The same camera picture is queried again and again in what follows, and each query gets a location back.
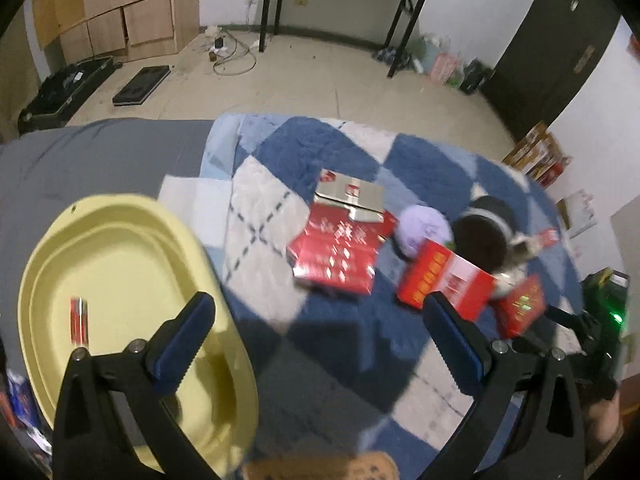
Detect red cigarette pack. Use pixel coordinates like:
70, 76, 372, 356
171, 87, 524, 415
70, 297, 89, 347

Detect black white striped foam cylinder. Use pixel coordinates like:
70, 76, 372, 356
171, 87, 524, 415
451, 195, 520, 274

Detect small red flat box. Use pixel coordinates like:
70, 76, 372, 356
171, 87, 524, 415
497, 274, 547, 339

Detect yellow plastic basin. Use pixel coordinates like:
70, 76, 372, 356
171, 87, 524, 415
17, 194, 258, 478

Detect red white box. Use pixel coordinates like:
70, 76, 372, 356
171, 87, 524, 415
396, 240, 495, 322

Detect lavender round ball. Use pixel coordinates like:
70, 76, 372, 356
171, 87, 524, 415
394, 205, 454, 259

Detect grey bed sheet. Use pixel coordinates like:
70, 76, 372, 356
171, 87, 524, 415
1, 118, 212, 374

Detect red brown cigarette carton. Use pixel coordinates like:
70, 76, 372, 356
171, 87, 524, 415
288, 169, 397, 295

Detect black case on floor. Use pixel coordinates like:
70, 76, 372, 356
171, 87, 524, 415
17, 56, 122, 136

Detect black flat tray on floor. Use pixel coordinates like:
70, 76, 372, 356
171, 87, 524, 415
112, 65, 171, 106

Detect black bag on floor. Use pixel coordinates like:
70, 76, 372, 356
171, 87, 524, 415
459, 58, 492, 96

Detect pink bag on floor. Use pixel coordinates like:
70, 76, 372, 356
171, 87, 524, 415
428, 53, 459, 84

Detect dark door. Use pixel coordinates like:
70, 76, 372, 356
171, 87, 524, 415
482, 0, 620, 142

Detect wooden cabinet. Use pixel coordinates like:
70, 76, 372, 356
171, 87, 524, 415
32, 0, 200, 63

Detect cardboard boxes by wall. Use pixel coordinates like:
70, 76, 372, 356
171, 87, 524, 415
502, 122, 572, 188

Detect power strip with cables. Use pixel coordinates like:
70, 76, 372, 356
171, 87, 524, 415
205, 27, 257, 77

